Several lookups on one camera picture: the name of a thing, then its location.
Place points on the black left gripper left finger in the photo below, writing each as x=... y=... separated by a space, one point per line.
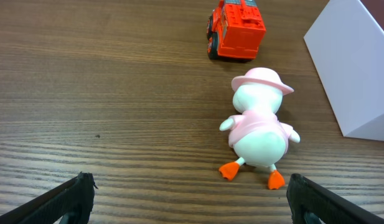
x=69 y=203

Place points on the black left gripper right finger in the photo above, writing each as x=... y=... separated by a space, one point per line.
x=311 y=203

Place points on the white cardboard box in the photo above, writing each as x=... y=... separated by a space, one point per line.
x=346 y=44

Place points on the red toy fire truck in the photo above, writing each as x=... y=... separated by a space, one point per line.
x=235 y=29

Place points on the white duck toy pink hat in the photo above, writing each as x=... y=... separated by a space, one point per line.
x=256 y=135

